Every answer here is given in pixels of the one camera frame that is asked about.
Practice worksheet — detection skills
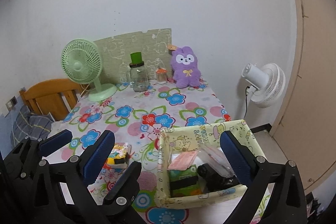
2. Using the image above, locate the yellow cartoon tissue pack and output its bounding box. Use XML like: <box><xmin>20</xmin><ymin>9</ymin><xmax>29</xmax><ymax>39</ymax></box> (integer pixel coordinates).
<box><xmin>104</xmin><ymin>142</ymin><xmax>131</xmax><ymax>169</ymax></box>

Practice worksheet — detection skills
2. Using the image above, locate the black plastic bag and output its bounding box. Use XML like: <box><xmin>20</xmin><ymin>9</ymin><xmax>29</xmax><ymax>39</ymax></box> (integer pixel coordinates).
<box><xmin>197</xmin><ymin>163</ymin><xmax>239</xmax><ymax>192</ymax></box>

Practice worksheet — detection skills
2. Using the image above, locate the green tissue pack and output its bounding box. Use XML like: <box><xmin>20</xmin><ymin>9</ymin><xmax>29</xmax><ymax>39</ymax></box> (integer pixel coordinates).
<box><xmin>168</xmin><ymin>164</ymin><xmax>203</xmax><ymax>197</ymax></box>

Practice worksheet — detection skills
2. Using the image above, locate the pink tissue pack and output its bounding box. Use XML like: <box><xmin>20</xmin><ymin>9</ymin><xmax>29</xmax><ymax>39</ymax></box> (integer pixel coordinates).
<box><xmin>168</xmin><ymin>151</ymin><xmax>198</xmax><ymax>171</ymax></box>

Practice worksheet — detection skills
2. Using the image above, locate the clear plastic bag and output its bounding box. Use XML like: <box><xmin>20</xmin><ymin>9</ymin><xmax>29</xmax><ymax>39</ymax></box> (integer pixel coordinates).
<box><xmin>198</xmin><ymin>143</ymin><xmax>235</xmax><ymax>178</ymax></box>

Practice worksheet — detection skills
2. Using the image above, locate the grey plaid pillow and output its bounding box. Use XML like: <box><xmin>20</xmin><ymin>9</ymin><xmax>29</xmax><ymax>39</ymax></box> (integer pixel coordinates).
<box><xmin>12</xmin><ymin>105</ymin><xmax>55</xmax><ymax>145</ymax></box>

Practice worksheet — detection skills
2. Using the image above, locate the floral tablecloth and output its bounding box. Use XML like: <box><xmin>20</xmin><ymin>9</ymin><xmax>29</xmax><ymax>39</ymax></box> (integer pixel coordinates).
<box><xmin>47</xmin><ymin>81</ymin><xmax>262</xmax><ymax>223</ymax></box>

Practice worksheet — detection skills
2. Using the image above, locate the green desk fan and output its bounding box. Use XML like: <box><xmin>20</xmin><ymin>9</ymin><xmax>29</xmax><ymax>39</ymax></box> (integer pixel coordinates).
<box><xmin>61</xmin><ymin>39</ymin><xmax>117</xmax><ymax>102</ymax></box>

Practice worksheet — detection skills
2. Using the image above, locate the yellow cartoon fabric storage box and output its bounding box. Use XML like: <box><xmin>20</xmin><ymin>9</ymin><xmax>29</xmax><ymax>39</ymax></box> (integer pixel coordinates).
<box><xmin>155</xmin><ymin>119</ymin><xmax>264</xmax><ymax>209</ymax></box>

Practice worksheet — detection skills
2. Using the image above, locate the glass mason jar mug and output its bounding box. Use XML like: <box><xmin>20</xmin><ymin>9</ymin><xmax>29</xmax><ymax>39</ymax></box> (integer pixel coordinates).
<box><xmin>127</xmin><ymin>61</ymin><xmax>149</xmax><ymax>92</ymax></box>

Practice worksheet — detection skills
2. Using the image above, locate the white standing fan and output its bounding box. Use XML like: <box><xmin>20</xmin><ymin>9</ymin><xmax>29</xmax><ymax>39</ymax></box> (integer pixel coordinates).
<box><xmin>236</xmin><ymin>63</ymin><xmax>286</xmax><ymax>119</ymax></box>

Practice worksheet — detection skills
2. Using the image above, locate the green cup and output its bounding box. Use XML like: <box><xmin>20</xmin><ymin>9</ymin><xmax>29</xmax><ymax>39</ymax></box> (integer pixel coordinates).
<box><xmin>130</xmin><ymin>52</ymin><xmax>143</xmax><ymax>65</ymax></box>

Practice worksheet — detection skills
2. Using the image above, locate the cotton swab jar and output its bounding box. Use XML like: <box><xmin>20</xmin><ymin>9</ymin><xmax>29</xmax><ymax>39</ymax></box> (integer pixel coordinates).
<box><xmin>156</xmin><ymin>68</ymin><xmax>168</xmax><ymax>84</ymax></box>

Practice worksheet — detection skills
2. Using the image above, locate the purple plush bunny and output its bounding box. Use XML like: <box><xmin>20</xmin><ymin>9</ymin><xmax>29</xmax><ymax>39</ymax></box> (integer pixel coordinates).
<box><xmin>170</xmin><ymin>46</ymin><xmax>201</xmax><ymax>89</ymax></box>

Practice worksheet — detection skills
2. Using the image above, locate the wall power outlet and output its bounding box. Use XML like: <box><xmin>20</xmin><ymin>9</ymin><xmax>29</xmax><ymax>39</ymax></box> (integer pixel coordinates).
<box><xmin>6</xmin><ymin>96</ymin><xmax>17</xmax><ymax>110</ymax></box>

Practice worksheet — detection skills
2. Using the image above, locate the beige patterned wall board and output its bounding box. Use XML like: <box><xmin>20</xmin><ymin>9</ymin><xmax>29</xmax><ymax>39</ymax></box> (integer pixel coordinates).
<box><xmin>93</xmin><ymin>28</ymin><xmax>173</xmax><ymax>84</ymax></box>

